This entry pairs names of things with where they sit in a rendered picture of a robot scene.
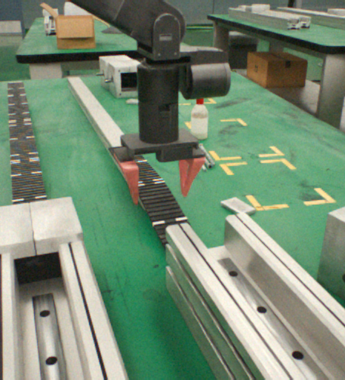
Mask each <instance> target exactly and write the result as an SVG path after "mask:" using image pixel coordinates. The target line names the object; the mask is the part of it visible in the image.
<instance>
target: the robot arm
mask: <svg viewBox="0 0 345 380"><path fill-rule="evenodd" d="M66 1H68V2H70V3H72V4H74V5H76V6H77V7H79V8H81V9H83V10H84V11H87V13H89V14H92V15H93V16H95V17H97V18H98V19H100V20H103V21H104V22H106V23H108V24H110V25H111V26H113V27H116V28H117V30H119V31H120V32H122V33H124V34H125V35H127V36H129V37H131V38H133V39H135V40H136V41H137V52H138V53H140V54H142V55H144V56H147V57H148V58H145V61H141V63H139V64H137V90H138V100H139V101H138V110H139V133H134V134H122V135H120V142H121V146H122V147H120V148H114V157H115V159H116V161H117V162H118V164H119V167H120V168H121V169H122V173H123V174H124V176H125V179H126V180H127V181H128V185H129V189H130V192H131V196H132V199H133V202H134V204H135V205H137V201H138V200H139V167H138V166H137V165H136V163H135V162H134V156H135V155H141V154H153V153H155V154H156V159H157V162H160V163H169V162H174V161H175V160H179V163H180V185H181V192H182V195H183V196H184V197H186V196H187V194H188V192H189V190H190V188H191V184H192V183H193V180H194V178H195V177H196V176H197V174H198V172H200V169H201V168H202V167H203V164H204V163H205V161H206V153H205V152H204V151H203V150H202V149H201V147H200V141H199V140H198V139H197V138H196V137H195V136H194V135H193V134H192V133H190V132H188V131H187V130H186V129H185V128H178V90H180V92H181V93H182V96H183V98H184V99H185V100H189V99H205V98H215V97H222V96H226V95H227V94H228V93H229V89H230V86H231V71H230V67H229V55H228V54H227V53H226V52H225V51H222V50H219V48H215V47H212V46H209V47H195V46H191V45H189V46H185V45H183V46H180V44H181V43H182V41H183V40H184V38H185V32H186V22H185V17H184V15H183V13H182V11H181V10H180V9H178V8H176V7H175V6H174V5H172V4H170V3H169V2H167V1H165V0H66ZM188 166H189V169H188ZM187 169H188V173H187ZM186 174H187V176H186Z"/></svg>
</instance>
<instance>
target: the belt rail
mask: <svg viewBox="0 0 345 380"><path fill-rule="evenodd" d="M67 81H68V88H69V89H70V92H71V93H72V94H73V95H74V96H75V99H76V101H77V102H78V103H79V105H80V107H81V108H82V110H83V111H84V114H85V116H86V117H87V118H88V121H89V122H91V124H92V126H93V128H94V130H95V131H96V133H97V134H98V136H99V138H100V140H101V141H102V143H104V144H103V145H105V147H106V149H107V150H108V147H114V146H121V142H120V135H122V134H123V133H122V132H121V130H120V129H119V128H118V125H117V124H116V123H115V122H114V121H113V120H112V119H111V118H110V117H109V115H108V113H107V112H106V110H105V109H104V108H103V107H102V106H101V105H100V104H99V103H98V102H97V100H96V98H95V97H94V95H93V94H92V93H91V92H90V91H89V90H88V88H87V87H86V85H85V84H84V83H83V82H82V80H81V79H80V78H79V77H68V78H67ZM108 153H109V154H110V156H111V157H112V159H113V161H114V163H115V164H116V165H117V166H118V168H119V170H120V172H121V173H122V169H121V168H120V167H119V164H118V163H117V161H115V159H114V157H113V156H112V154H111V153H110V151H109V150H108ZM122 176H123V177H124V178H125V176H124V174H123V173H122ZM125 180H126V179H125ZM127 182H128V181H127V180H126V183H127ZM139 202H140V204H141V206H142V207H143V208H144V210H145V207H144V205H143V204H142V201H141V199H140V197H139Z"/></svg>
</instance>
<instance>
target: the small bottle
mask: <svg viewBox="0 0 345 380"><path fill-rule="evenodd" d="M207 130H208V111H207V109H206V107H205V106H204V99H196V105H195V106H194V108H193V110H192V112H191V133H192V134H193V135H194V136H195V137H196V138H197V139H198V140H199V141H203V140H206V138H207Z"/></svg>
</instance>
